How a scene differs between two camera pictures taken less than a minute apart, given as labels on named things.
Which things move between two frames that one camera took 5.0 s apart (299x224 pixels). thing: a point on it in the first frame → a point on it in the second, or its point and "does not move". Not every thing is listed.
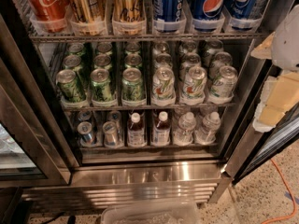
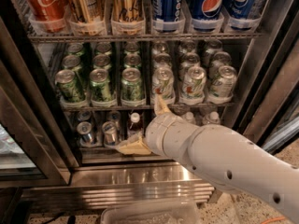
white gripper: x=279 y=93 → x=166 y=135
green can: x=133 y=85 does not move
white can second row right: x=220 y=60 does not move
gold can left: x=88 y=3 does not move
